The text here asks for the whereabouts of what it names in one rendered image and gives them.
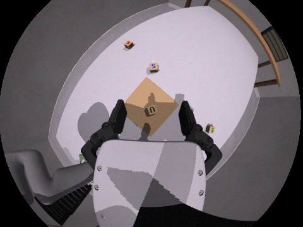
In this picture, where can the wooden letter block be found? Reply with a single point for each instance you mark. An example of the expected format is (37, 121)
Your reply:
(128, 44)
(152, 109)
(153, 68)
(210, 129)

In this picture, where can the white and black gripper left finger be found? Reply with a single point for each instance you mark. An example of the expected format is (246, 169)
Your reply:
(109, 130)

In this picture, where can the tan flat square mat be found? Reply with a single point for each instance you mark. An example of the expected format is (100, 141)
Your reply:
(145, 95)

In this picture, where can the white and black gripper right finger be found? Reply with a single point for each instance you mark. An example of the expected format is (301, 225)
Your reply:
(194, 133)

